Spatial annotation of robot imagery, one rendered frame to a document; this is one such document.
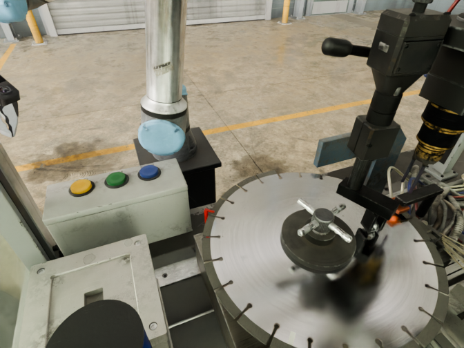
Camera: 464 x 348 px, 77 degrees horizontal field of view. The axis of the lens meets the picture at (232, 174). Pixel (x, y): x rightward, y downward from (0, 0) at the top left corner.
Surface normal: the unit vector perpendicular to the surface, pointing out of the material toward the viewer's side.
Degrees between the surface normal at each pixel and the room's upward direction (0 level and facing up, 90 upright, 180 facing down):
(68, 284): 0
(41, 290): 0
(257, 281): 0
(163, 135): 98
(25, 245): 90
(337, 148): 90
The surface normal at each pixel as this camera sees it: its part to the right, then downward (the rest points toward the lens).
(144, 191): 0.01, -0.78
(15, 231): 0.37, 0.59
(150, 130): 0.01, 0.75
